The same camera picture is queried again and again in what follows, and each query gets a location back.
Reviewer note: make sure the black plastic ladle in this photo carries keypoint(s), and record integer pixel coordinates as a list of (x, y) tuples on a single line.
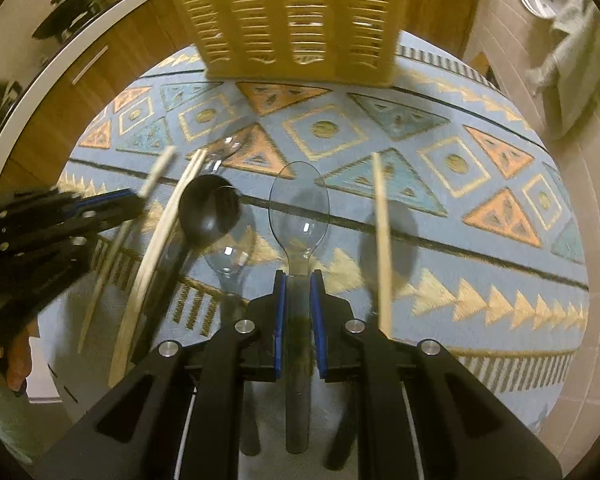
[(205, 210)]

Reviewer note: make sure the person's left hand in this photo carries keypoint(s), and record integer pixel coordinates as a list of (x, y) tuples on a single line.
[(15, 367)]

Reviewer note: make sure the black frying pan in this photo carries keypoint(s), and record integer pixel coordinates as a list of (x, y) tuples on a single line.
[(75, 10)]

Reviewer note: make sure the beige plastic utensil basket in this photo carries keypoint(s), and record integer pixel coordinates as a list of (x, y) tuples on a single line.
[(280, 10)]

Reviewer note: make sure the clear plastic spoon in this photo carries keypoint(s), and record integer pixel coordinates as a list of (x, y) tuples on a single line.
[(230, 150), (230, 260), (300, 210)]

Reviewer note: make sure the blue patterned tablecloth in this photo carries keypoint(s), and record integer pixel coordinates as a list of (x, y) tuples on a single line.
[(480, 210)]

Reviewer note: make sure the wooden base cabinets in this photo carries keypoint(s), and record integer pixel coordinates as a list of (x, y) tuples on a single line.
[(145, 30)]

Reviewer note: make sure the pale green hanging towel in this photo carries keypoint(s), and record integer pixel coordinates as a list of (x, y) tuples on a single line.
[(575, 60)]

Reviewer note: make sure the black gas stove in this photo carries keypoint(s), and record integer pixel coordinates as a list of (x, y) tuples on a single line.
[(25, 35)]

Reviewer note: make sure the white kitchen countertop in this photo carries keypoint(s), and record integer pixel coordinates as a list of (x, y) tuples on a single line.
[(45, 75)]

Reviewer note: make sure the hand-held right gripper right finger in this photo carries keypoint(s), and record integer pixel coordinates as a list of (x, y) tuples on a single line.
[(317, 320)]

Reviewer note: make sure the wooden chopstick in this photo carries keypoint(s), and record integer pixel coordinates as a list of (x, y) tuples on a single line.
[(155, 180), (382, 235), (150, 270)]

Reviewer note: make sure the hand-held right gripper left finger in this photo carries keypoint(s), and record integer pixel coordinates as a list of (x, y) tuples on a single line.
[(279, 310)]

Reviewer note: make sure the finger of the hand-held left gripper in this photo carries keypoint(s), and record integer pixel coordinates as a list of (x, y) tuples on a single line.
[(100, 196), (115, 215)]

